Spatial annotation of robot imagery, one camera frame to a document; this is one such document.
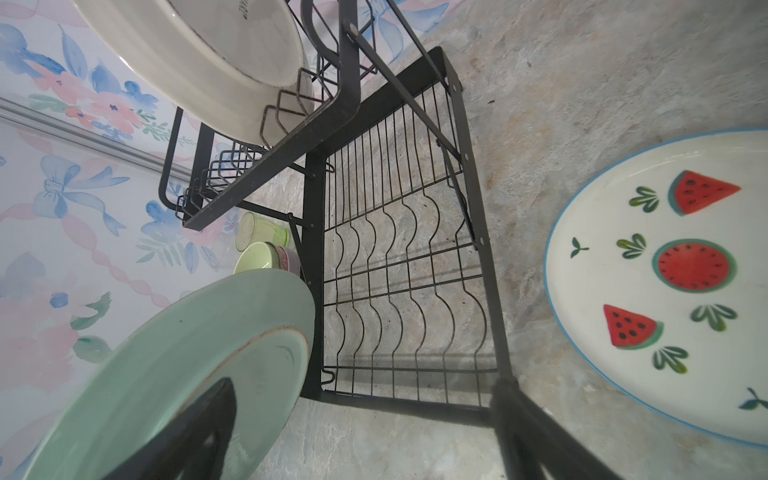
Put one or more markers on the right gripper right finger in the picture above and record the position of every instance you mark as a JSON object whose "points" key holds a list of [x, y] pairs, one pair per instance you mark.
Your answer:
{"points": [[533, 445]]}

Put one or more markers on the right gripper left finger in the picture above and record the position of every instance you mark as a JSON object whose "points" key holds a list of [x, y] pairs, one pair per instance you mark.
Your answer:
{"points": [[193, 445]]}

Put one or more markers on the pale green plate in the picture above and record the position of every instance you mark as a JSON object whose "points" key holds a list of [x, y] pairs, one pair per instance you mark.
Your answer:
{"points": [[255, 328]]}

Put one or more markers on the white floral plate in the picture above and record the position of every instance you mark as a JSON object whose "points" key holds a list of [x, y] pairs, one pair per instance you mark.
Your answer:
{"points": [[656, 271]]}

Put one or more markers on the light green ceramic bowl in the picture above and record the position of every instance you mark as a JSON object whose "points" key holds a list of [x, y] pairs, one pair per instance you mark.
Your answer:
{"points": [[259, 255]]}

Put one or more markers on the green glass cup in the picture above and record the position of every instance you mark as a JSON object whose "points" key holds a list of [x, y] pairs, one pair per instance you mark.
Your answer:
{"points": [[253, 228]]}

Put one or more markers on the red white patterned bowl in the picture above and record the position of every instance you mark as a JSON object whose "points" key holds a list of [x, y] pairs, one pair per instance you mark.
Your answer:
{"points": [[288, 260]]}

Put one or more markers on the cream patterned plate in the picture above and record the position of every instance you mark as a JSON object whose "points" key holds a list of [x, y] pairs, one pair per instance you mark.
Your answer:
{"points": [[238, 66]]}

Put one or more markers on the black wire dish rack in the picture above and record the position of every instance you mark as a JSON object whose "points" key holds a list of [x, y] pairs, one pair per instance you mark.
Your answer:
{"points": [[373, 171]]}

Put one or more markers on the left aluminium corner post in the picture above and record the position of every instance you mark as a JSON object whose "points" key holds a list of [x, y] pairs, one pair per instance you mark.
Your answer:
{"points": [[49, 127]]}

